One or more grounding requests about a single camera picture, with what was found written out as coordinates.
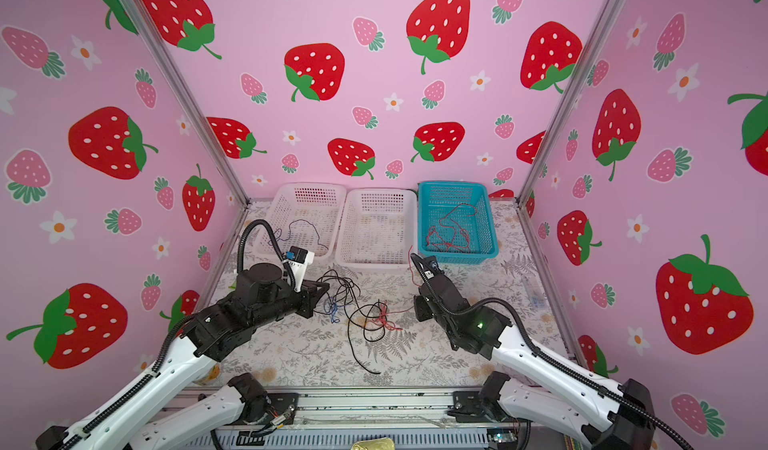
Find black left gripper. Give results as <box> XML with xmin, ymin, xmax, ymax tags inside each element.
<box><xmin>253</xmin><ymin>278</ymin><xmax>331</xmax><ymax>334</ymax></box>

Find red black cable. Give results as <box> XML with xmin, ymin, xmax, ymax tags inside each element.
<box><xmin>424</xmin><ymin>202</ymin><xmax>480</xmax><ymax>254</ymax></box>

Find black cable bundle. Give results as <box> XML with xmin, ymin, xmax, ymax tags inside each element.
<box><xmin>314</xmin><ymin>268</ymin><xmax>415</xmax><ymax>376</ymax></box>

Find blue cable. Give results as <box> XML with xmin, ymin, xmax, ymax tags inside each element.
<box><xmin>272</xmin><ymin>218</ymin><xmax>331</xmax><ymax>253</ymax></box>

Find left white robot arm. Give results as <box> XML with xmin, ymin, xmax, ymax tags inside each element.
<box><xmin>35</xmin><ymin>220</ymin><xmax>329</xmax><ymax>449</ymax></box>

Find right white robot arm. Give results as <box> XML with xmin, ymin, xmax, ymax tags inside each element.
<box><xmin>410</xmin><ymin>253</ymin><xmax>691</xmax><ymax>449</ymax></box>

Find teal plastic basket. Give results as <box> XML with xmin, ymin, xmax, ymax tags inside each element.
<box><xmin>417</xmin><ymin>181</ymin><xmax>499</xmax><ymax>265</ymax></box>

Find middle white plastic basket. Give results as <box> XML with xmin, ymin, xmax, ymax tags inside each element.
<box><xmin>334</xmin><ymin>189</ymin><xmax>418</xmax><ymax>273</ymax></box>

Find white plastic basket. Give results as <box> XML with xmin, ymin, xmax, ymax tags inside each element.
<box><xmin>264</xmin><ymin>183</ymin><xmax>347</xmax><ymax>265</ymax></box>
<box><xmin>334</xmin><ymin>189</ymin><xmax>418</xmax><ymax>273</ymax></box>

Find left white plastic basket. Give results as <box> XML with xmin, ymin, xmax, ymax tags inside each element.
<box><xmin>264</xmin><ymin>183</ymin><xmax>347</xmax><ymax>265</ymax></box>

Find gold foil object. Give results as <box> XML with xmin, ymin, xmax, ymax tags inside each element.
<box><xmin>351</xmin><ymin>437</ymin><xmax>395</xmax><ymax>450</ymax></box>

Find aluminium front rail base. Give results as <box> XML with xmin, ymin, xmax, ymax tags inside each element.
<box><xmin>143</xmin><ymin>385</ymin><xmax>577</xmax><ymax>450</ymax></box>

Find aluminium corner post right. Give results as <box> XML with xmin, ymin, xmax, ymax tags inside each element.
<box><xmin>516</xmin><ymin>0</ymin><xmax>627</xmax><ymax>207</ymax></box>

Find aluminium corner post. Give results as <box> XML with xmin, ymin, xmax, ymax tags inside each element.
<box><xmin>516</xmin><ymin>0</ymin><xmax>627</xmax><ymax>207</ymax></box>
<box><xmin>119</xmin><ymin>0</ymin><xmax>249</xmax><ymax>207</ymax></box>

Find aluminium corner post left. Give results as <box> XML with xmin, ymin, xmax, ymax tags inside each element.
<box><xmin>119</xmin><ymin>0</ymin><xmax>249</xmax><ymax>207</ymax></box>

